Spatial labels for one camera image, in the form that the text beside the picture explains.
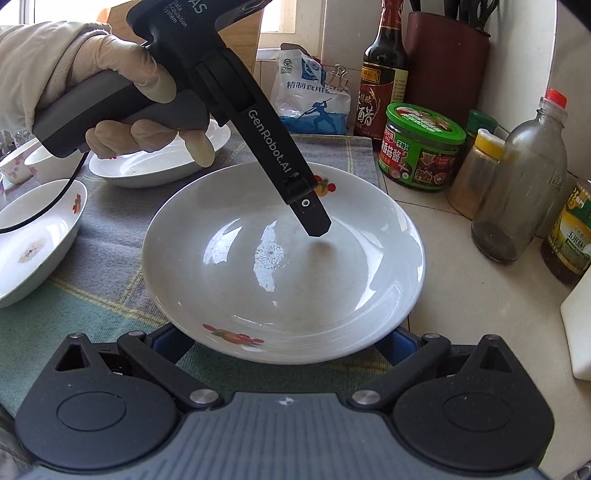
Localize white fruit-pattern plate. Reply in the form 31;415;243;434
142;163;427;365
89;136;201;189

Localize beige sleeved left forearm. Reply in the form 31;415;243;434
1;21;110;133

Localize grey checked kitchen towel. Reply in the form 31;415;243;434
0;133;394;416

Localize gloved left hand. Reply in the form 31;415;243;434
34;34;216;169

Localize blue white salt bag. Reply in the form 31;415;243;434
270;47;352;135

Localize metal binder clip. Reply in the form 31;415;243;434
327;64;349;91

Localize yellow spice jar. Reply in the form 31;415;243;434
448;128;505;220

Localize white plastic lidded box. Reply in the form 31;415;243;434
560;270;591;382

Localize clear glass bottle red cap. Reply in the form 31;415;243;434
471;89;567;264

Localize oil bottle yellow label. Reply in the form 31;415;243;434
540;180;591;285

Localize white bowl plain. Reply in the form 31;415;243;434
24;146;83;184

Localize dark vinegar bottle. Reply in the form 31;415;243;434
353;0;409;150

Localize green lidded sauce jar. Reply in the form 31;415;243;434
378;103;466;192

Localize white bowl pink flowers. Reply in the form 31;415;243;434
0;138;41;185

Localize dark red knife block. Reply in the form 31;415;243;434
404;12;491;126

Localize black cable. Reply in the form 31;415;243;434
0;150;90;235

